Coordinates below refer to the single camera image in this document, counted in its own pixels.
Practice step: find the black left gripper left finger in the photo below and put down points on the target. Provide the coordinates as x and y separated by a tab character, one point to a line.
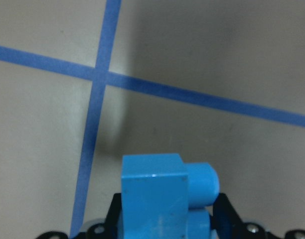
113	224

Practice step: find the blue three-stud toy block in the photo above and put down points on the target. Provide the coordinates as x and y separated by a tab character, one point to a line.
165	198

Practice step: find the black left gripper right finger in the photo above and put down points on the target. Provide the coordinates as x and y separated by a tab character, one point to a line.
225	220

